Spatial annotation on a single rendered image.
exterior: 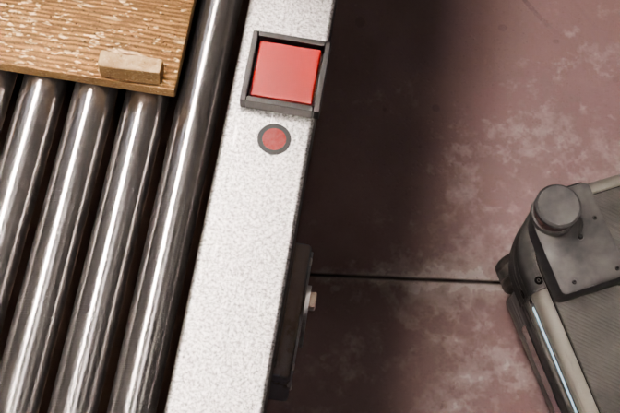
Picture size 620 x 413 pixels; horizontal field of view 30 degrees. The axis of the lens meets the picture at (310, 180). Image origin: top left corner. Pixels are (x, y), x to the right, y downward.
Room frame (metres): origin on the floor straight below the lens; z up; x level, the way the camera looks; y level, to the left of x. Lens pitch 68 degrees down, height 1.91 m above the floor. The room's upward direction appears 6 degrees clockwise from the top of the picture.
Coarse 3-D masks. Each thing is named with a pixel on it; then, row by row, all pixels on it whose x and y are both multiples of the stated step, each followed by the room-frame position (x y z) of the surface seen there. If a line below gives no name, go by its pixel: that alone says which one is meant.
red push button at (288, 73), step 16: (272, 48) 0.53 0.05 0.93; (288, 48) 0.53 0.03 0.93; (304, 48) 0.53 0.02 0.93; (256, 64) 0.51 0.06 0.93; (272, 64) 0.51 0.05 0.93; (288, 64) 0.51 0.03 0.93; (304, 64) 0.52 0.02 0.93; (256, 80) 0.49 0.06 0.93; (272, 80) 0.49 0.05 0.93; (288, 80) 0.50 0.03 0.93; (304, 80) 0.50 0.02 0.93; (256, 96) 0.48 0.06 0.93; (272, 96) 0.48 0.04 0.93; (288, 96) 0.48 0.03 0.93; (304, 96) 0.48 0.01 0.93
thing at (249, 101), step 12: (252, 36) 0.54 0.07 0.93; (264, 36) 0.54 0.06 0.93; (276, 36) 0.54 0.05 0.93; (288, 36) 0.54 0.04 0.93; (252, 48) 0.52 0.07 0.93; (312, 48) 0.54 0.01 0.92; (324, 48) 0.53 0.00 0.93; (252, 60) 0.51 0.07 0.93; (324, 60) 0.52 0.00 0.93; (252, 72) 0.50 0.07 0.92; (324, 72) 0.51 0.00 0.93; (324, 84) 0.50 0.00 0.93; (240, 96) 0.47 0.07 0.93; (252, 96) 0.47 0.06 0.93; (252, 108) 0.47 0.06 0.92; (264, 108) 0.47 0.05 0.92; (276, 108) 0.47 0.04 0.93; (288, 108) 0.47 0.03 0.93; (300, 108) 0.47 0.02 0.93; (312, 108) 0.47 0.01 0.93
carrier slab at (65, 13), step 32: (0, 0) 0.54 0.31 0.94; (32, 0) 0.55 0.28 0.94; (64, 0) 0.55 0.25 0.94; (96, 0) 0.55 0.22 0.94; (128, 0) 0.56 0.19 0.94; (160, 0) 0.56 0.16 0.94; (192, 0) 0.57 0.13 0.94; (0, 32) 0.51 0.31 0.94; (32, 32) 0.51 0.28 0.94; (64, 32) 0.52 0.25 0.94; (96, 32) 0.52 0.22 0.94; (128, 32) 0.52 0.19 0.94; (160, 32) 0.53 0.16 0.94; (0, 64) 0.48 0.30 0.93; (32, 64) 0.48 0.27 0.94; (64, 64) 0.48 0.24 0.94; (96, 64) 0.49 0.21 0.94
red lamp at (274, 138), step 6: (270, 132) 0.45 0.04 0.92; (276, 132) 0.45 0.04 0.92; (282, 132) 0.45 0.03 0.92; (264, 138) 0.44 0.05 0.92; (270, 138) 0.44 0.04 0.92; (276, 138) 0.44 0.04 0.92; (282, 138) 0.44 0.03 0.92; (264, 144) 0.43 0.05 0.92; (270, 144) 0.43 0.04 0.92; (276, 144) 0.43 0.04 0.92; (282, 144) 0.44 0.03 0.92
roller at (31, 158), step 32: (32, 96) 0.45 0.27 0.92; (64, 96) 0.47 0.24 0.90; (32, 128) 0.42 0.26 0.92; (0, 160) 0.39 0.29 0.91; (32, 160) 0.39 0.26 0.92; (0, 192) 0.36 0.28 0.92; (32, 192) 0.36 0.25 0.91; (0, 224) 0.32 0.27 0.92; (0, 256) 0.30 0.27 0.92; (0, 288) 0.27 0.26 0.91; (0, 320) 0.24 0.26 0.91
